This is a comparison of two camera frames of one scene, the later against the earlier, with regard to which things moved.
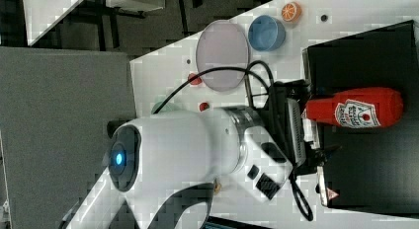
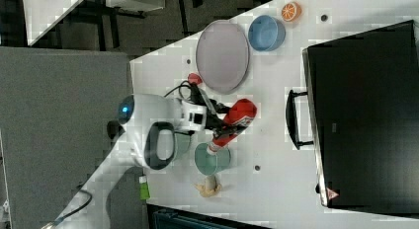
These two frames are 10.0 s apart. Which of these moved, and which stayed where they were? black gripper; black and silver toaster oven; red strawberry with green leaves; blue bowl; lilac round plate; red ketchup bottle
Moved: red ketchup bottle; black gripper
Stayed: lilac round plate; blue bowl; red strawberry with green leaves; black and silver toaster oven
